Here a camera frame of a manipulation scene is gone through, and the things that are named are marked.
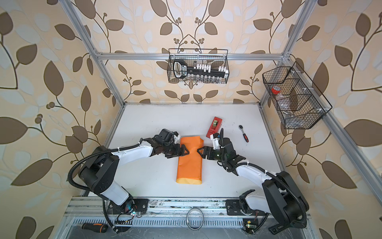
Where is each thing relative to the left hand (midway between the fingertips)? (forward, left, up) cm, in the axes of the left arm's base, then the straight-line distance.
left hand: (186, 152), depth 87 cm
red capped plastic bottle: (+32, -53, +22) cm, 66 cm away
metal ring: (-32, -3, -2) cm, 32 cm away
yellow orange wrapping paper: (-8, -3, 0) cm, 9 cm away
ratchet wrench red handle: (+15, -39, -5) cm, 42 cm away
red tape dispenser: (+21, -18, -2) cm, 28 cm away
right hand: (0, -10, +2) cm, 10 cm away
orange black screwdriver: (-37, +36, -3) cm, 52 cm away
